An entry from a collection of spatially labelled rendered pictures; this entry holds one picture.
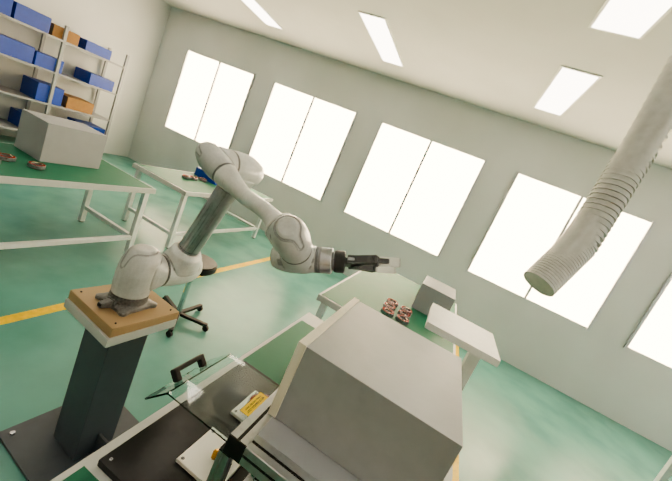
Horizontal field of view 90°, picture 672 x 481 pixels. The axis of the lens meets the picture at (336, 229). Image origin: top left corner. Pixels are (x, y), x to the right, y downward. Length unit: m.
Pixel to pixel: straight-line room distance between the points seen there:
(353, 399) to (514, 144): 5.12
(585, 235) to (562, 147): 3.80
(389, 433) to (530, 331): 5.11
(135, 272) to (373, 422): 1.18
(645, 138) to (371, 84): 4.50
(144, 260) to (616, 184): 2.21
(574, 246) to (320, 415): 1.50
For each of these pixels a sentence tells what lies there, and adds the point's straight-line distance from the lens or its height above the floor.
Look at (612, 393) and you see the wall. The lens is 6.35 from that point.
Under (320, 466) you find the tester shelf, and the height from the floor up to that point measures 1.11.
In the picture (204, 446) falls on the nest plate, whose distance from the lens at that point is 1.28.
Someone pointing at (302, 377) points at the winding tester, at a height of 1.25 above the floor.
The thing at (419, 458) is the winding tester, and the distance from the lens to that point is 0.85.
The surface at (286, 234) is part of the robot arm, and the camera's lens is 0.93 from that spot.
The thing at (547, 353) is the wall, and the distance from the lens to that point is 5.99.
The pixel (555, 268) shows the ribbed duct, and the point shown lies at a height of 1.67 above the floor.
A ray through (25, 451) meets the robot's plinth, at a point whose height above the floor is 0.02.
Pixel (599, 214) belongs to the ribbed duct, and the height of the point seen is 1.99.
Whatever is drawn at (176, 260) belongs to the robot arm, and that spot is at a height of 1.02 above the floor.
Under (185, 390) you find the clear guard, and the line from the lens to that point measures 1.00.
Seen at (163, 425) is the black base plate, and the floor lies 0.77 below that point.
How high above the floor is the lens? 1.72
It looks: 10 degrees down
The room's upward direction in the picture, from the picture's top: 23 degrees clockwise
